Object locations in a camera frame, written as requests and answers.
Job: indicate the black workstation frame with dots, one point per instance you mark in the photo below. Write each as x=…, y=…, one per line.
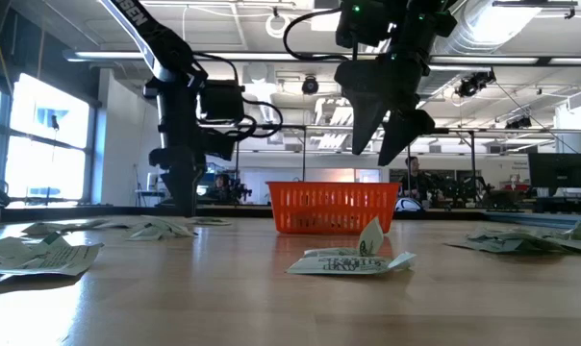
x=304, y=158

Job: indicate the black aluminium table frame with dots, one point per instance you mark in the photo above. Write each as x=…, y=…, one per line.
x=79, y=212

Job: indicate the bright ceiling light panel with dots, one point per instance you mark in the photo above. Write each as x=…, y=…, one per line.
x=325, y=21

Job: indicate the black background robot arm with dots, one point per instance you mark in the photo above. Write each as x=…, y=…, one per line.
x=237, y=190

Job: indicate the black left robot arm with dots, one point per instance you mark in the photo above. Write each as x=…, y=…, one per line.
x=156, y=38

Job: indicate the black ceiling dome camera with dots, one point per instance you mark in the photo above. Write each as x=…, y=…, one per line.
x=310, y=85

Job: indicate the black ceiling camera rig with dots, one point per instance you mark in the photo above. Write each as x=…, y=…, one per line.
x=519, y=123
x=473, y=85

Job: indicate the large bright window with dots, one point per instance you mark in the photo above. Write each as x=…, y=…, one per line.
x=45, y=158

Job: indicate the silver ventilation duct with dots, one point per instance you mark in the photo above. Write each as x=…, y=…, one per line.
x=463, y=33

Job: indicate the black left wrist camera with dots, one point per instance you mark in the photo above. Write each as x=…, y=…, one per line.
x=218, y=144

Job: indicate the orange plastic basket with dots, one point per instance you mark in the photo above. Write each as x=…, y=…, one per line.
x=329, y=211

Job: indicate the long ceiling light strip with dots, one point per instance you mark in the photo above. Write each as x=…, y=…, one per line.
x=487, y=60
x=112, y=55

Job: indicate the white dome object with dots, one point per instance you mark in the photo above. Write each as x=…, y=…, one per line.
x=408, y=205

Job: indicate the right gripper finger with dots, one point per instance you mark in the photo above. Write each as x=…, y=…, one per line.
x=406, y=134
x=365, y=120

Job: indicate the black computer monitor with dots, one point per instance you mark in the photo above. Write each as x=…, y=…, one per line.
x=557, y=170

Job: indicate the person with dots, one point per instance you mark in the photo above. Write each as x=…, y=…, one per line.
x=415, y=180

